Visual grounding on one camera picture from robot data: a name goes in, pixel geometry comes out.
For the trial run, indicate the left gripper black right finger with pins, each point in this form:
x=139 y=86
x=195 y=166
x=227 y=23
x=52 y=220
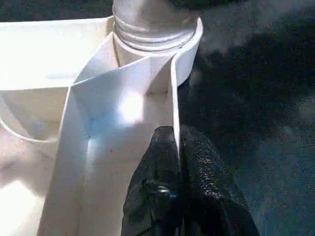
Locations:
x=211 y=196

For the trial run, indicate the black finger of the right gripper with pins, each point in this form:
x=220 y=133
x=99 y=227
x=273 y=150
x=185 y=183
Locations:
x=197 y=3

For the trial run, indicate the black work mat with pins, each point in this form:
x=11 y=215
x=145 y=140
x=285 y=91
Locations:
x=258 y=123

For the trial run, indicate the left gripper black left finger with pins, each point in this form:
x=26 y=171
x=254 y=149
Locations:
x=155 y=191

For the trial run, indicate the white plastic table top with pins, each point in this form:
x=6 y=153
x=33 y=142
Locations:
x=37 y=49

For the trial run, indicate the white plastic table leg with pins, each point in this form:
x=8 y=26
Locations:
x=147 y=14

